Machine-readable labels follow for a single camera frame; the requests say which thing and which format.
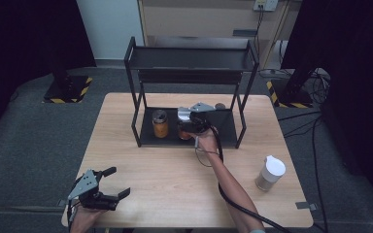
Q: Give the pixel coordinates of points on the black stand with striped base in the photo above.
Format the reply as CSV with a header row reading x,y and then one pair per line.
x,y
68,90
293,93

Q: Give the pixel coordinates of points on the small round brown object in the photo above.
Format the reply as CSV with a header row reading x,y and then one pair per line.
x,y
220,106

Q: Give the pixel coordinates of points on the grey metal table bracket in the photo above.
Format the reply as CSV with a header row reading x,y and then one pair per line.
x,y
306,205
62,203

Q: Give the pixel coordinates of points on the black metal two-tier rack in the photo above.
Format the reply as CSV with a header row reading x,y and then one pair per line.
x,y
187,58

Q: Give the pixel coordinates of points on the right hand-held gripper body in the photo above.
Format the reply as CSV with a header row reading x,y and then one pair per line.
x,y
199,123

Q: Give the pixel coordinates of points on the beige cabinet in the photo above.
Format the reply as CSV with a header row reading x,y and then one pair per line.
x,y
200,19

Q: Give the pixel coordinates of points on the person's left hand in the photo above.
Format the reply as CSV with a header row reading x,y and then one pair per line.
x,y
84,218

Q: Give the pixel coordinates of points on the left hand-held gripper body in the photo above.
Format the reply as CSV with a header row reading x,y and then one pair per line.
x,y
84,186

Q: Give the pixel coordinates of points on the white wall socket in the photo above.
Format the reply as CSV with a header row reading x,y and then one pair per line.
x,y
265,5

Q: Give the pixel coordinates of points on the white-capped jar of brown powder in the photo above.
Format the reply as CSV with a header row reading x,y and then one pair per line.
x,y
273,168

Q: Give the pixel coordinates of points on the person's right hand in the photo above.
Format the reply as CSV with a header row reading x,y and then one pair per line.
x,y
207,142

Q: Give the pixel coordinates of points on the dark curtain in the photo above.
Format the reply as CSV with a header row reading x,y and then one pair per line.
x,y
19,48
353,81

